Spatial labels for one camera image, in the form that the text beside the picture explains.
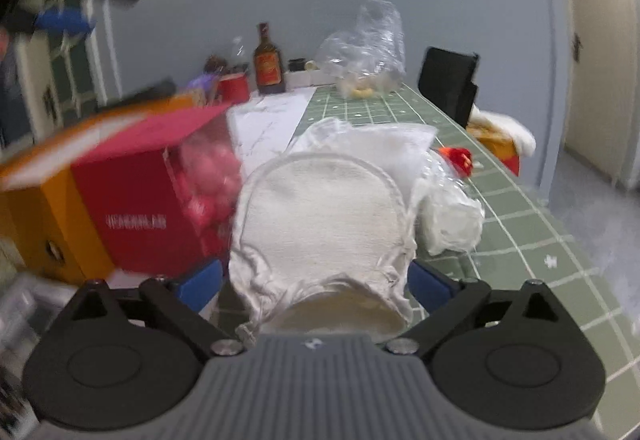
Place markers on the beige door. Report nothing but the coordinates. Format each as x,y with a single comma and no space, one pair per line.
600,70

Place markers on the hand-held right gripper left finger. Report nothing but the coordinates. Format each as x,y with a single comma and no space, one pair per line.
200,287

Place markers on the brown glass bottle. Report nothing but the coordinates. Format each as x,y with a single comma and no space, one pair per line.
268,65

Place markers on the white plastic wrapped bundle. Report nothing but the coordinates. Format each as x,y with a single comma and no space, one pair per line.
385,145

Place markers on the small white box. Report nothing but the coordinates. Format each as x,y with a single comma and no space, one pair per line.
302,78

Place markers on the red cup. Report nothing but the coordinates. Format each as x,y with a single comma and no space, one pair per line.
234,89

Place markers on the purple packet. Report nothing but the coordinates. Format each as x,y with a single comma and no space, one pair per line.
202,88

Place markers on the green grid table mat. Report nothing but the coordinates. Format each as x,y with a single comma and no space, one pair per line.
525,245

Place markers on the white plastic bag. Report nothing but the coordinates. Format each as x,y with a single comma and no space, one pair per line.
450,220

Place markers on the orange crocheted ball red flower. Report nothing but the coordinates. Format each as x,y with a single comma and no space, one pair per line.
456,159

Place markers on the clear plastic bag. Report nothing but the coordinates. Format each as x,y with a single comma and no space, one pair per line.
365,45

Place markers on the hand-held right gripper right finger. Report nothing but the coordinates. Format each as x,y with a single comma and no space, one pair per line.
427,287

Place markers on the white paper sheet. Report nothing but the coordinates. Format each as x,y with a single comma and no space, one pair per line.
270,120

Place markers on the red and orange cardboard box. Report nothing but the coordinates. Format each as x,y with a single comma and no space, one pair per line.
130,200

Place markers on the black chair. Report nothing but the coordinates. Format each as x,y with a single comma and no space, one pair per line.
445,80

